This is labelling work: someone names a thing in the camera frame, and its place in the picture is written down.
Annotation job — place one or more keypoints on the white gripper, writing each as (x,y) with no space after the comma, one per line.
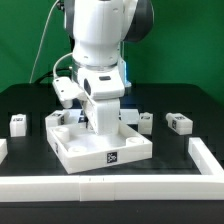
(103,90)

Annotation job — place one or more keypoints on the white square tabletop part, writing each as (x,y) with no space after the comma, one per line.
(79,149)

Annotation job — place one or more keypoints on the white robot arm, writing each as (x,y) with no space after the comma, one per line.
(98,27)

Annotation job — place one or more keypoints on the white left obstacle piece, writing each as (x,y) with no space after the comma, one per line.
(3,149)

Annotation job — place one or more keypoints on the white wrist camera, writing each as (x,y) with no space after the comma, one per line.
(67,91)

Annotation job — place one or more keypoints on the white fiducial base plate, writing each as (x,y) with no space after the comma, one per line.
(128,116)

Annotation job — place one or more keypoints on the white right obstacle wall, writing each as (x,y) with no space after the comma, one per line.
(203,158)

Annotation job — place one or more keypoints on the white obstacle wall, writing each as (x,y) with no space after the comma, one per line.
(203,158)
(111,188)

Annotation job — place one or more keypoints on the white front obstacle wall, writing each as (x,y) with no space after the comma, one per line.
(111,188)

